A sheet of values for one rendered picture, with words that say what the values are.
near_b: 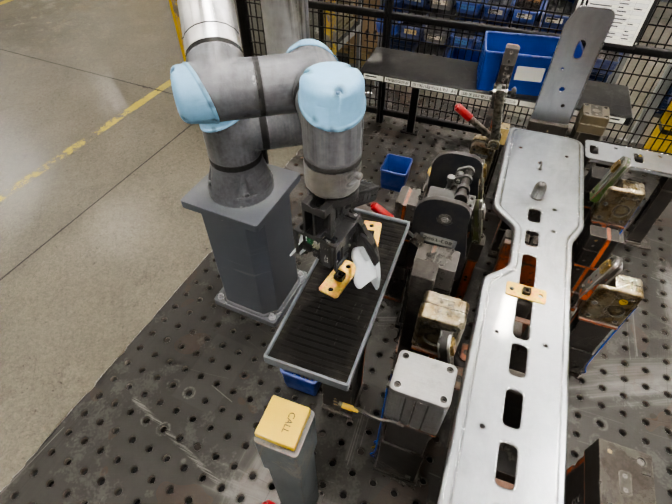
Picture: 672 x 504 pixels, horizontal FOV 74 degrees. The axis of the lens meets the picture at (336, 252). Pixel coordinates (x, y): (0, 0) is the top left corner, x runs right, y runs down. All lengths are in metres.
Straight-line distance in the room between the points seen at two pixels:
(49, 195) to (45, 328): 1.02
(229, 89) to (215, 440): 0.83
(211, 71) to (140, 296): 1.90
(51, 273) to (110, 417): 1.55
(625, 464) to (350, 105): 0.70
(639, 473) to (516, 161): 0.85
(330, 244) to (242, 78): 0.24
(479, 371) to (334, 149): 0.55
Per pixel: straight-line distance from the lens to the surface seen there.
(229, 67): 0.61
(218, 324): 1.34
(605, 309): 1.14
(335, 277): 0.78
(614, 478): 0.89
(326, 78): 0.52
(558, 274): 1.12
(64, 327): 2.46
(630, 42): 1.85
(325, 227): 0.63
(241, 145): 0.96
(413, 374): 0.76
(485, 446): 0.86
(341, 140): 0.53
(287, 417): 0.67
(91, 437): 1.28
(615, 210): 1.40
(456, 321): 0.86
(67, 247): 2.83
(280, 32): 0.90
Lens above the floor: 1.78
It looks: 48 degrees down
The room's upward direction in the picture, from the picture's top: straight up
